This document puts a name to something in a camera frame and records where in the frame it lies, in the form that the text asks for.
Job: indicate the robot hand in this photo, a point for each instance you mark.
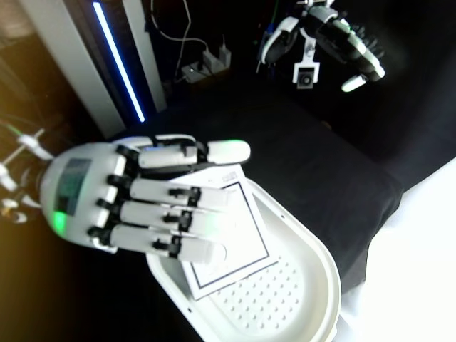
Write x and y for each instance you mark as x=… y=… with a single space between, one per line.
x=92 y=189
x=356 y=50

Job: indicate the blue and white cardboard box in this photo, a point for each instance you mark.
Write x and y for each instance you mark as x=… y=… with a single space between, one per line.
x=242 y=249

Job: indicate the black table cloth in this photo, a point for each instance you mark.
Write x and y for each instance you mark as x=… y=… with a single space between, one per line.
x=313 y=171

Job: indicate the white plug adapter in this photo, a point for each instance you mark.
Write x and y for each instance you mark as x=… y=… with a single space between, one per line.
x=212 y=58
x=225 y=53

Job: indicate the white column with blue light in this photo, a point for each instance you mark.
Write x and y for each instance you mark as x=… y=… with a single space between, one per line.
x=64 y=53

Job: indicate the white power strip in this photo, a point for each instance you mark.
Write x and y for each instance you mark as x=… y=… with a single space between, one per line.
x=192 y=73

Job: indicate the white sheet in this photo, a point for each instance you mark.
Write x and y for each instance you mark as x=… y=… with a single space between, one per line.
x=420 y=249

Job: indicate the white perforated plastic tray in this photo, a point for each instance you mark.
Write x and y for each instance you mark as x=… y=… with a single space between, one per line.
x=285 y=303

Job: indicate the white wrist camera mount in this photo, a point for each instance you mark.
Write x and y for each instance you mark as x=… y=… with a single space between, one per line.
x=305 y=76

